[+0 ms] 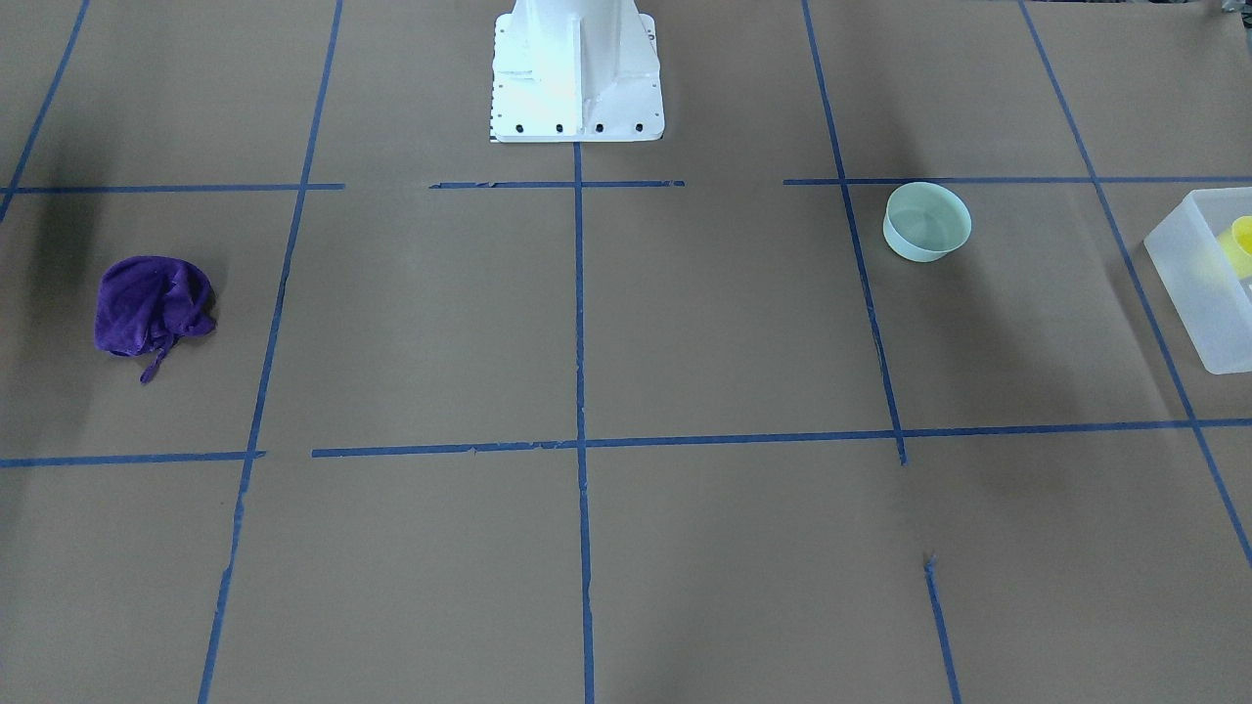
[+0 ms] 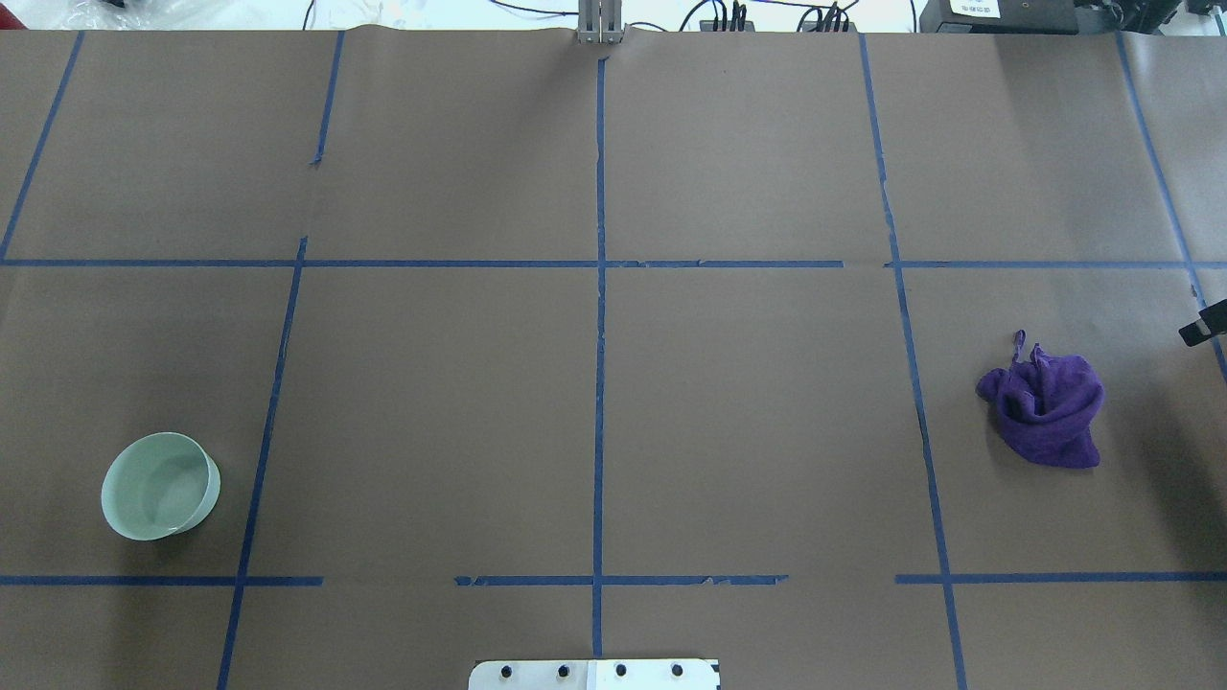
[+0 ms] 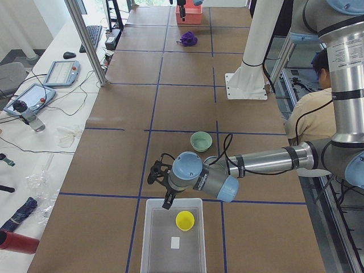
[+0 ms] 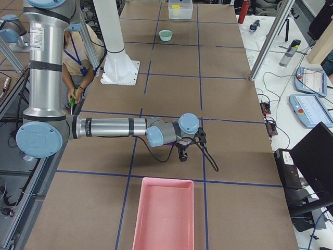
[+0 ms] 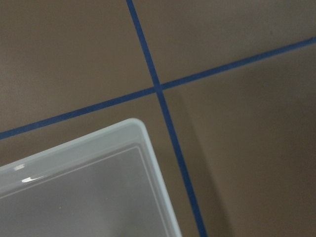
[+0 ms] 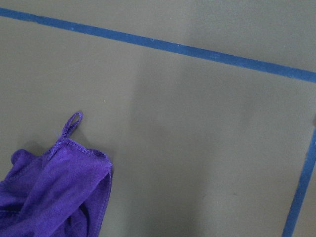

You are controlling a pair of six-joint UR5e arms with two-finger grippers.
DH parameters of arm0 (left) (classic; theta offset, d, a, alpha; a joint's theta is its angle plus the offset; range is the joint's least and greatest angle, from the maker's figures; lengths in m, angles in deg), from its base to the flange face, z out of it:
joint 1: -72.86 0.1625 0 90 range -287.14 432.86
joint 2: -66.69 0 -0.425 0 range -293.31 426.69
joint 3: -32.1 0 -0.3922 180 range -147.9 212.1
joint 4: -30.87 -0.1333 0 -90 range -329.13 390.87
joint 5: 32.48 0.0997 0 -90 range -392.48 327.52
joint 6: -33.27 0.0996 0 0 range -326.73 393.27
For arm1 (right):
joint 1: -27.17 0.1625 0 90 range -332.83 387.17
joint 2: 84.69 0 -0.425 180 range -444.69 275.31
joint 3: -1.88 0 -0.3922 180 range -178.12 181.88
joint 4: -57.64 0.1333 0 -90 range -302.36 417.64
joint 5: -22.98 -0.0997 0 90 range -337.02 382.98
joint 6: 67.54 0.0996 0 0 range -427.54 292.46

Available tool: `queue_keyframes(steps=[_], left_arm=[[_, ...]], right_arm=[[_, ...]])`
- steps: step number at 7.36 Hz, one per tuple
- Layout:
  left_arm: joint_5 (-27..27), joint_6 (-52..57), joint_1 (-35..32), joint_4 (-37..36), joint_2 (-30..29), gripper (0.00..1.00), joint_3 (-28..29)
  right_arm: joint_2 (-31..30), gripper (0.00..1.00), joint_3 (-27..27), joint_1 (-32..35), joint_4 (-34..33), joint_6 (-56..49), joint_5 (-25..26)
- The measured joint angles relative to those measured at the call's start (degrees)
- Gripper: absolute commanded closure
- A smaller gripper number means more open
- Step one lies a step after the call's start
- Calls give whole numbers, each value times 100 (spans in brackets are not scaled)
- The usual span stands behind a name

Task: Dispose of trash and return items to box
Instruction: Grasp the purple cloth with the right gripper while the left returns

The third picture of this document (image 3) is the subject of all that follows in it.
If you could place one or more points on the purple cloth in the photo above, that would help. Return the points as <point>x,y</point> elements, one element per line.
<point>188,39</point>

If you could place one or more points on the white crumpled cloth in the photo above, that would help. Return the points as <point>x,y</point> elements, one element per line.
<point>66,135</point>

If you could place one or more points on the pale green bowl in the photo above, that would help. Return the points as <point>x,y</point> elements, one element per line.
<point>201,141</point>

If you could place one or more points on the red bottle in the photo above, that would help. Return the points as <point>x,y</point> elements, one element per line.
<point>18,243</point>

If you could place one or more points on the yellow plastic cup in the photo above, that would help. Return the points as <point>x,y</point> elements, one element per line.
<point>185,220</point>

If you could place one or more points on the black keyboard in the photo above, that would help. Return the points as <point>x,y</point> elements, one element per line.
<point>94,32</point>

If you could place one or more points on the teach pendant near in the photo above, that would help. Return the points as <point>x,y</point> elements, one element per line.
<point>36,97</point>

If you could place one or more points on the black computer mouse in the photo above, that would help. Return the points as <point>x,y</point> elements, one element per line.
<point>69,55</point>

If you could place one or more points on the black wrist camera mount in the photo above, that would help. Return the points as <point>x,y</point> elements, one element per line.
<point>159,172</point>

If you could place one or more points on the aluminium frame post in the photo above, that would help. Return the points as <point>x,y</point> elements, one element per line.
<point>80,26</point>

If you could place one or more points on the teach pendant far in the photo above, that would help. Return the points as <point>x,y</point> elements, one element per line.
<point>62,73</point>

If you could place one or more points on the clear plastic storage box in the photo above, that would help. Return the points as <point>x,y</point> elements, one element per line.
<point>167,248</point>

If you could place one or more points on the teach pendant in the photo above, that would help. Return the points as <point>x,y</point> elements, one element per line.
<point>36,97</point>
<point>62,73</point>

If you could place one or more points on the folded blue umbrella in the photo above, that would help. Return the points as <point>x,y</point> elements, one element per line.
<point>20,215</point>

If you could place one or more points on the pink plastic tray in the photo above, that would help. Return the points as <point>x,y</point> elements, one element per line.
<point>193,15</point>

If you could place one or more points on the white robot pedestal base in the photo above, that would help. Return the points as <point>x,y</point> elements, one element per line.
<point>247,82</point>

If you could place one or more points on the clear water bottle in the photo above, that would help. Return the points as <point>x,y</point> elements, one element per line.
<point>29,116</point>

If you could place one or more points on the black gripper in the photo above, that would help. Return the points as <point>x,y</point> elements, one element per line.
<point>181,3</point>
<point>170,194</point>

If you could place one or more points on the seated person beige shirt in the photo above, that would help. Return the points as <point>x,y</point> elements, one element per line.
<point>313,116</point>

